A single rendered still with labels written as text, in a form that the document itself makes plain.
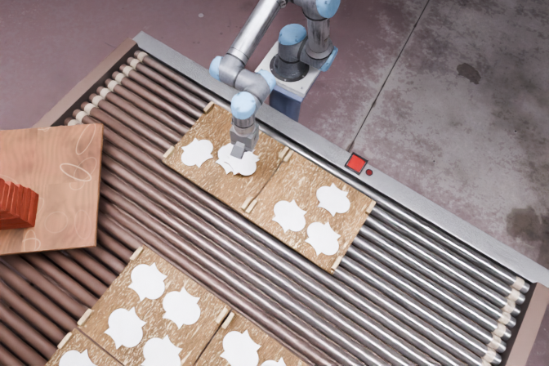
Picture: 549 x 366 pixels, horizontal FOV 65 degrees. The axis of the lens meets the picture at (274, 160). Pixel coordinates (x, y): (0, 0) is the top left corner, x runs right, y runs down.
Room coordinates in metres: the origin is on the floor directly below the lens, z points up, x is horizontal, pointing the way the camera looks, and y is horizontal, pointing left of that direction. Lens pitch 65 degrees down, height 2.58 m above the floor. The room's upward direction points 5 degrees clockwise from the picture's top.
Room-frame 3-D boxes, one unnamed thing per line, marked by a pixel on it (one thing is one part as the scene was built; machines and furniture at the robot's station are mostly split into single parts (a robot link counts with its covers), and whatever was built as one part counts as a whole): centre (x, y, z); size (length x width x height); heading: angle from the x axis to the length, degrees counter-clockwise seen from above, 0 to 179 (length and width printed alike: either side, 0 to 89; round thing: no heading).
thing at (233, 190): (0.78, 0.20, 0.93); 0.41 x 0.35 x 0.02; 61
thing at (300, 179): (0.58, -0.16, 0.93); 0.41 x 0.35 x 0.02; 61
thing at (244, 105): (0.73, 0.11, 1.38); 0.09 x 0.08 x 0.11; 154
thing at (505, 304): (0.73, -0.11, 0.90); 1.95 x 0.05 x 0.05; 61
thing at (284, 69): (1.30, -0.03, 0.95); 0.15 x 0.15 x 0.10
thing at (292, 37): (1.30, -0.04, 1.06); 0.13 x 0.12 x 0.14; 64
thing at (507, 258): (0.88, -0.19, 0.89); 2.08 x 0.08 x 0.06; 61
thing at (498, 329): (0.64, -0.06, 0.90); 1.95 x 0.05 x 0.05; 61
